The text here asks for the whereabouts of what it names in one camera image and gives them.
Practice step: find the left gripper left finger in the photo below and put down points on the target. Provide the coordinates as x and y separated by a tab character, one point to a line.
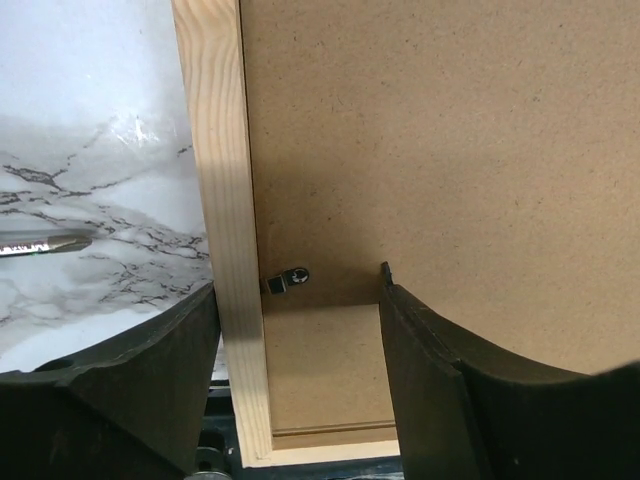
129	407

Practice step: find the light wooden picture frame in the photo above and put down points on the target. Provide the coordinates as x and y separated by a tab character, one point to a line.
210	46

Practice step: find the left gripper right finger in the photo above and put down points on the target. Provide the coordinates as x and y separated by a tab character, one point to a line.
466	408

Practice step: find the brown backing board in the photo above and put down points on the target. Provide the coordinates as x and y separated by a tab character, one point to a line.
487	150

